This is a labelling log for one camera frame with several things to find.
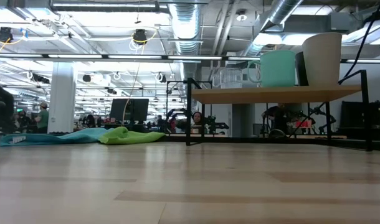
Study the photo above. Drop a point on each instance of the clear glass mug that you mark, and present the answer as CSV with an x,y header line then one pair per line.
x,y
232,79

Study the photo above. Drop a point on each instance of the teal mug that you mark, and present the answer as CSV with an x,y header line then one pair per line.
x,y
277,70

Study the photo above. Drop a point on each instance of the beige tapered cup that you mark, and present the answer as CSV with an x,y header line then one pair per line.
x,y
322,59

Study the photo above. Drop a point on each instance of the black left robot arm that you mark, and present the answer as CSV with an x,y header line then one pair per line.
x,y
0,105

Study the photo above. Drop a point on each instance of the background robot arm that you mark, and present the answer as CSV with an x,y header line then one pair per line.
x,y
215,126
317,111

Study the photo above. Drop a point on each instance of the person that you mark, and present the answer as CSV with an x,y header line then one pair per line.
x,y
42,119
197,119
278,119
23,119

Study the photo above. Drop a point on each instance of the dark background monitor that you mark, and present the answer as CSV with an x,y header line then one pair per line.
x,y
132,109

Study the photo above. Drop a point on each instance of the grey waste bin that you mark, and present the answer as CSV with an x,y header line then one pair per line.
x,y
257,130

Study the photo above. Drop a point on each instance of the green cloth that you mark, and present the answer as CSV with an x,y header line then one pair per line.
x,y
124,138

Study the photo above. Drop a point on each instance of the round ceiling sensor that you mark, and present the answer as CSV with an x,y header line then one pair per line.
x,y
241,17

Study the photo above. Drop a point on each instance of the long ceiling light bar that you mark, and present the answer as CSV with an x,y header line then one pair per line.
x,y
74,56

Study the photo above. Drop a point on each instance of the white building column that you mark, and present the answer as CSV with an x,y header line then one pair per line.
x,y
62,99

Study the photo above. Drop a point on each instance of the blue cloth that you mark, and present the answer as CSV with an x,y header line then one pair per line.
x,y
53,138

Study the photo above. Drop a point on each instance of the black equipment case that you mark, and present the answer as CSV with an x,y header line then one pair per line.
x,y
361,121

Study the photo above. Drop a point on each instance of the wooden shelf with black frame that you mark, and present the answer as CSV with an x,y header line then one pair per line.
x,y
271,93

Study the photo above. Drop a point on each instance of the silver spiral duct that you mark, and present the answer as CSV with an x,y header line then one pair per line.
x,y
280,12
185,25

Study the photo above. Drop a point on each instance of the grey rectangular duct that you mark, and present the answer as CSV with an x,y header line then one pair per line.
x,y
302,23

